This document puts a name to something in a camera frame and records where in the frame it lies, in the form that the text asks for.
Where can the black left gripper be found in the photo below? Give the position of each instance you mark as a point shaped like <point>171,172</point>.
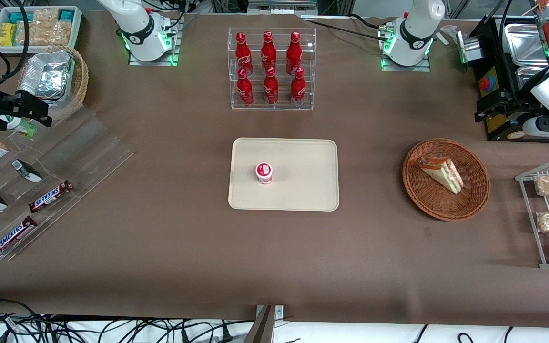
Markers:
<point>515,103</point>

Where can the triangle sandwich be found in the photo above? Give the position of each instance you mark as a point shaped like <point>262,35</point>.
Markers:
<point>441,172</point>

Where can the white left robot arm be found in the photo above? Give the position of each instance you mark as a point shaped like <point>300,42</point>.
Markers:
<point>415,33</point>

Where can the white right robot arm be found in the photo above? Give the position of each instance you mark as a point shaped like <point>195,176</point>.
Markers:
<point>136,26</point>

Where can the aluminium foil tray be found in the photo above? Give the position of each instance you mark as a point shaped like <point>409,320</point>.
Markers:
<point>48,74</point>

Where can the deep light wicker basket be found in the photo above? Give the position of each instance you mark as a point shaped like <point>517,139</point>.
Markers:
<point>80,81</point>

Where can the shallow brown wicker basket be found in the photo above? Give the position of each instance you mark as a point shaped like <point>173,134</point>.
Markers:
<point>427,200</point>

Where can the beige plastic tray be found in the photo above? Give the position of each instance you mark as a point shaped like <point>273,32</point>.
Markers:
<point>298,190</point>

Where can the green white plastic bottle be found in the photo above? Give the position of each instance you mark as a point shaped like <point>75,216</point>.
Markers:
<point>21,127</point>

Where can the red emergency stop button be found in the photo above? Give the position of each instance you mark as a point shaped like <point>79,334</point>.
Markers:
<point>485,84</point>

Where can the steel food pan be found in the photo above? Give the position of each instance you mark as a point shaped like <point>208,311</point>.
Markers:
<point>527,78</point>
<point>524,45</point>

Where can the black food warmer machine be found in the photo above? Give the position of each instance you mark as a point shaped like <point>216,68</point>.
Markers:
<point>498,52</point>

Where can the clear acrylic stepped display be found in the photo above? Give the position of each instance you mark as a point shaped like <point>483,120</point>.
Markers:
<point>93,152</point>

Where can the yellow snack packet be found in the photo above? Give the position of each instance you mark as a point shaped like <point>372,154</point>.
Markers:
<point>7,34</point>

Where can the brown Snickers bar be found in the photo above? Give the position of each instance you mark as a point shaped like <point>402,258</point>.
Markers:
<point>50,196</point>
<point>13,236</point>

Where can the clear bag of crackers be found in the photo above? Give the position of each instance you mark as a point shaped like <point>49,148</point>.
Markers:
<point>45,34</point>
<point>45,15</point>

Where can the teal snack packet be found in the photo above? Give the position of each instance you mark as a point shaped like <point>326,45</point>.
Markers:
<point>66,15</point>
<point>19,17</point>

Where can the white plastic bin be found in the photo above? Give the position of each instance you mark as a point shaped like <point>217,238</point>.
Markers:
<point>76,26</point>

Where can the red cola bottle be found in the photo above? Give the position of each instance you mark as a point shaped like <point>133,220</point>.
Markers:
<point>243,53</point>
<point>245,89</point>
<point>268,51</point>
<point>294,51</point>
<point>298,88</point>
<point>270,88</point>

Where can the brown table cover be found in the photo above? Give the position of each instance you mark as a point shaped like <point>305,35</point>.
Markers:
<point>169,257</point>

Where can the clear acrylic bottle rack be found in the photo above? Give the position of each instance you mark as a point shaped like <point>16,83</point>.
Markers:
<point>258,105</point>

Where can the red white yogurt cup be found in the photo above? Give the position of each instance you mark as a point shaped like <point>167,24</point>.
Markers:
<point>264,173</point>

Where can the aluminium frame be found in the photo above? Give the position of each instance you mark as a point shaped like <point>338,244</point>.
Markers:
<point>281,5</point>

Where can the small metal bracket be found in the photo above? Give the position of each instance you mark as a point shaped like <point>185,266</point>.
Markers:
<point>279,310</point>

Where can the dark metal post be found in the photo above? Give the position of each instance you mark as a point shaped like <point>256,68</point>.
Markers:
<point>261,328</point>

